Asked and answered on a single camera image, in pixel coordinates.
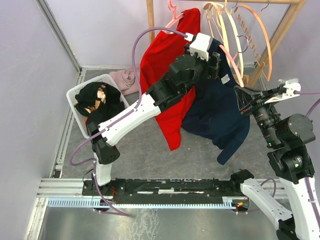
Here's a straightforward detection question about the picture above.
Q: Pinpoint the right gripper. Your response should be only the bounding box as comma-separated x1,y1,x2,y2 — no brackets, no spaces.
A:
233,84,282,146

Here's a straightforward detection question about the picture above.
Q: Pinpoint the light pink hanger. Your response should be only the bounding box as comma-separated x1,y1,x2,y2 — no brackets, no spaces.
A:
219,35,249,88

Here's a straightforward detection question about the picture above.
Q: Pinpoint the cream hanger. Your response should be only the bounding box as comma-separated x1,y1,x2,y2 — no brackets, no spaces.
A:
202,0,238,58
217,0,244,79

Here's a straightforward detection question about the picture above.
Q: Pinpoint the navy blue t shirt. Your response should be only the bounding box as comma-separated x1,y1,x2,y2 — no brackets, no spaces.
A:
182,39,250,165

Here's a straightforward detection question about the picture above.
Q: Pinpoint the peach hanger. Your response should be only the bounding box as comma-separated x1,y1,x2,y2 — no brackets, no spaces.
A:
233,0,273,82

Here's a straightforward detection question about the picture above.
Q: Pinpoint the black t shirt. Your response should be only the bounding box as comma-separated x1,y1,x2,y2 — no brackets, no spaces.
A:
74,82,125,125

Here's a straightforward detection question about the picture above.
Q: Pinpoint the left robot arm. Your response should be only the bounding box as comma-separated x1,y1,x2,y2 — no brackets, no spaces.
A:
86,52,221,195

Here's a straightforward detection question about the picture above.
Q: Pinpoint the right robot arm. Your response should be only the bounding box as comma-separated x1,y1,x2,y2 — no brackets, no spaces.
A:
229,81,320,240

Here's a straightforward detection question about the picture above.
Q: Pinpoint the red t shirt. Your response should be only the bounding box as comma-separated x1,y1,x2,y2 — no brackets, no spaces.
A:
139,7,202,152

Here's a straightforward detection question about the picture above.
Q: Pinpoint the pink cloth on floor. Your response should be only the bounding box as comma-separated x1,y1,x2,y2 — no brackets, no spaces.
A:
109,67,140,96

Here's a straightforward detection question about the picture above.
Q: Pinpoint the wooden clothes rack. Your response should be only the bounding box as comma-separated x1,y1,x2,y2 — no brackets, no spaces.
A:
146,0,307,87

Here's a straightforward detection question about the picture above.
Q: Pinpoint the white plastic basket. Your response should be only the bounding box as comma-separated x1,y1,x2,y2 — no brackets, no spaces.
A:
66,74,129,139

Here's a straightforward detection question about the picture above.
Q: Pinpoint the corner aluminium profile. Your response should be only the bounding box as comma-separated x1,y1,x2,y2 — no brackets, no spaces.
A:
36,0,82,72

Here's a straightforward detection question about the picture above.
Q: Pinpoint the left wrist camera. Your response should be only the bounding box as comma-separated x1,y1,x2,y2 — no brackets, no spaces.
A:
184,32,213,62

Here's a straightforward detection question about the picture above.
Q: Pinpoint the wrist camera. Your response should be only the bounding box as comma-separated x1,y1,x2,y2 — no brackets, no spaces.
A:
184,32,213,62
264,78,301,105

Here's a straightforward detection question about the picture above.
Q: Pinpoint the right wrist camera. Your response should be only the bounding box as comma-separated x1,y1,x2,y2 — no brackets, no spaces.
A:
264,78,301,105

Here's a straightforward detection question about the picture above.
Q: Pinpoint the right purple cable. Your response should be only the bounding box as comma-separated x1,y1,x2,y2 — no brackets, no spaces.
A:
236,89,320,226

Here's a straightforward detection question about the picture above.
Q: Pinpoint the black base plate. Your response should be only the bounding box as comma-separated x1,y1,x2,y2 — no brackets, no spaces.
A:
81,177,251,204

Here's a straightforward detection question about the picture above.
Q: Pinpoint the blue cable duct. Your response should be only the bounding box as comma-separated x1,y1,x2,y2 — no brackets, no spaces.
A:
46,196,238,210

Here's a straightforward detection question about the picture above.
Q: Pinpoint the aluminium frame rail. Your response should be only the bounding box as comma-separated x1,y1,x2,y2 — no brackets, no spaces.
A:
23,67,320,240

